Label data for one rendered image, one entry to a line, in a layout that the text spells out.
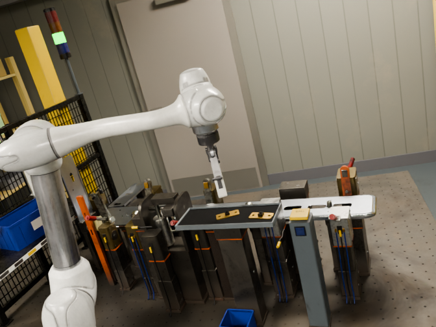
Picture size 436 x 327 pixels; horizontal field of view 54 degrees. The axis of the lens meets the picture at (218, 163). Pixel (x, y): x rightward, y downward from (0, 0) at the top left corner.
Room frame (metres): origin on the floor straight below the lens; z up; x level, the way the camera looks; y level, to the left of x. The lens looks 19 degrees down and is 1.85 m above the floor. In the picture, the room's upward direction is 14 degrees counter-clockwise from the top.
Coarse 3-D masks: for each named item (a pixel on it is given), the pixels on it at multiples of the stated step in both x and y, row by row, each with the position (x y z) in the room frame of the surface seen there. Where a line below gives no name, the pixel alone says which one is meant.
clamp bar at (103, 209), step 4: (92, 192) 1.85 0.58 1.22; (96, 192) 1.85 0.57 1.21; (100, 192) 1.86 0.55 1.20; (92, 196) 1.83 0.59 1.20; (96, 196) 1.82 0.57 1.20; (100, 196) 1.84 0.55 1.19; (96, 200) 1.83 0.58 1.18; (100, 200) 1.83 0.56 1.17; (96, 204) 1.84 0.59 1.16; (100, 204) 1.83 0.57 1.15; (104, 204) 1.84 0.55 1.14; (100, 208) 1.84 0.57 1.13; (104, 208) 1.84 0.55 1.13; (100, 212) 1.85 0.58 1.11; (104, 212) 1.84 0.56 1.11; (108, 212) 1.85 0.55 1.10; (104, 216) 1.84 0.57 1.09; (108, 216) 1.84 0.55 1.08; (108, 220) 1.84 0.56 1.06
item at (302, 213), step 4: (300, 208) 1.31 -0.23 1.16; (304, 208) 1.30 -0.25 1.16; (308, 208) 1.29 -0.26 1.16; (292, 212) 1.29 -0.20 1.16; (296, 212) 1.29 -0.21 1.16; (300, 212) 1.28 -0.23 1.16; (304, 212) 1.27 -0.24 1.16; (308, 212) 1.27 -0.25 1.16; (292, 216) 1.27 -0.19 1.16; (296, 216) 1.26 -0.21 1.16; (300, 216) 1.25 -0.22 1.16; (304, 216) 1.25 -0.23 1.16
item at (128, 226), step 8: (128, 224) 1.73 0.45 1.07; (128, 232) 1.71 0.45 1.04; (136, 232) 1.69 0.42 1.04; (136, 240) 1.70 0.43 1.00; (136, 248) 1.70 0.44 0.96; (136, 256) 1.71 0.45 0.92; (144, 256) 1.70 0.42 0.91; (144, 264) 1.69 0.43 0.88; (144, 272) 1.70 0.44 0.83; (144, 280) 1.71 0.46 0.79; (152, 280) 1.70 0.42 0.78; (152, 288) 1.69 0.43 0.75
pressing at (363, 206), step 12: (204, 204) 1.89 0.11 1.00; (216, 204) 1.85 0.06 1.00; (228, 204) 1.82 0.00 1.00; (240, 204) 1.79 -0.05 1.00; (288, 204) 1.67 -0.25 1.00; (300, 204) 1.64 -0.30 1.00; (312, 204) 1.62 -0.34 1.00; (324, 204) 1.59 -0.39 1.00; (360, 204) 1.51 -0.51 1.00; (372, 204) 1.50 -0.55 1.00; (120, 216) 2.01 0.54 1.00; (288, 216) 1.57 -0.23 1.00; (324, 216) 1.49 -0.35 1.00; (360, 216) 1.43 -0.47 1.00; (372, 216) 1.42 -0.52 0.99; (120, 228) 1.88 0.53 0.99
